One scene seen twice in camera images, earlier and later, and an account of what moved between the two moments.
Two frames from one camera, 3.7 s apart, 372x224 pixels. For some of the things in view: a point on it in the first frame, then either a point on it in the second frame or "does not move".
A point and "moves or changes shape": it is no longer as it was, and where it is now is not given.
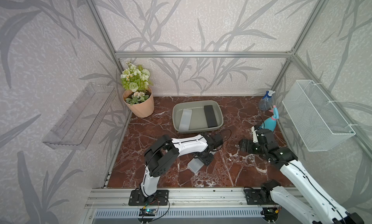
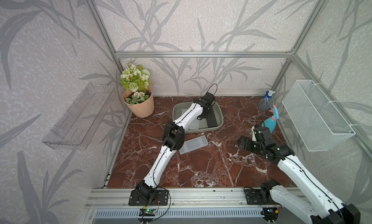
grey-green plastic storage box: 198,121 does not move
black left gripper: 207,162 -> 210,114
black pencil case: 210,116 does not move
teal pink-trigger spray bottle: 270,124 does not move
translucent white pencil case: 195,165 moves or changes shape
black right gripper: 249,142 does not move
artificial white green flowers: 136,80 does not move
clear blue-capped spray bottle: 265,103 does not move
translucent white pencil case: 185,120 moves or changes shape
